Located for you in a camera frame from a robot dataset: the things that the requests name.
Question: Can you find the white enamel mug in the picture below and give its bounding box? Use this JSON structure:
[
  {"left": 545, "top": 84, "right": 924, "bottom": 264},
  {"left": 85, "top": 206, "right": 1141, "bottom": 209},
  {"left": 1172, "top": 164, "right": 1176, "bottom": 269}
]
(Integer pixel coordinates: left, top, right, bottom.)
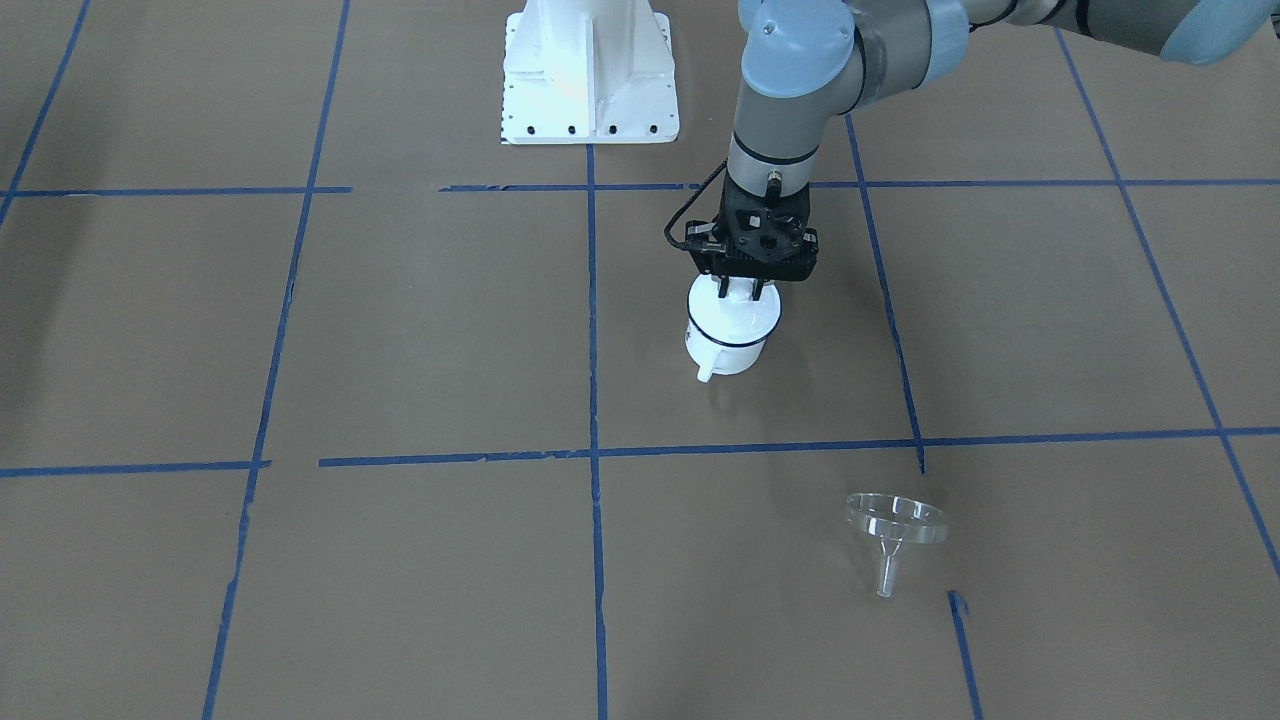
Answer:
[{"left": 685, "top": 275, "right": 782, "bottom": 383}]

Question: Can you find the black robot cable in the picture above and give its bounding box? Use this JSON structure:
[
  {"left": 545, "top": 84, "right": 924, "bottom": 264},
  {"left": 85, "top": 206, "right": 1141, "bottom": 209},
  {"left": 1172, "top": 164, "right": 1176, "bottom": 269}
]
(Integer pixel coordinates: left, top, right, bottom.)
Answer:
[{"left": 662, "top": 160, "right": 731, "bottom": 251}]

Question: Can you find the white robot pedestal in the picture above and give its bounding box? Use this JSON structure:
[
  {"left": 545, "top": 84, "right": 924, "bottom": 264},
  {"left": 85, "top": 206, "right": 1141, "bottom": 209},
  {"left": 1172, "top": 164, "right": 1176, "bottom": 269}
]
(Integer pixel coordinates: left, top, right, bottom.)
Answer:
[{"left": 500, "top": 1, "right": 681, "bottom": 145}]

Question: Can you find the white mug lid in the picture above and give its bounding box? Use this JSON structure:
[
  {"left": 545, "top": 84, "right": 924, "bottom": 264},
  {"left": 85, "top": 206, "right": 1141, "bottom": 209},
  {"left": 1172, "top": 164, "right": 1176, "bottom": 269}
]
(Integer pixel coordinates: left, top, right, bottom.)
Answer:
[{"left": 686, "top": 275, "right": 782, "bottom": 347}]

